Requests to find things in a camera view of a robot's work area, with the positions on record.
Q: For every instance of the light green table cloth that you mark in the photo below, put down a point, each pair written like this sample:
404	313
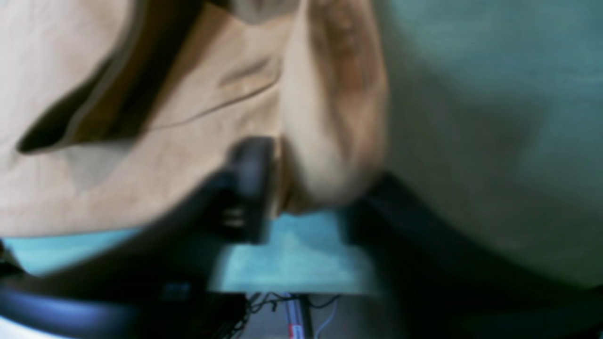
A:
493	118

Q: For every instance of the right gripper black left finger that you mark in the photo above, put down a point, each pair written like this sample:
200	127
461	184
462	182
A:
154	285

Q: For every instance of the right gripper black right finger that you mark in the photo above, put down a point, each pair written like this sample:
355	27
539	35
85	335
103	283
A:
436	283

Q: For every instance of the tan orange T-shirt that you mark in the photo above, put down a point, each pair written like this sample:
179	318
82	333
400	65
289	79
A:
112	111

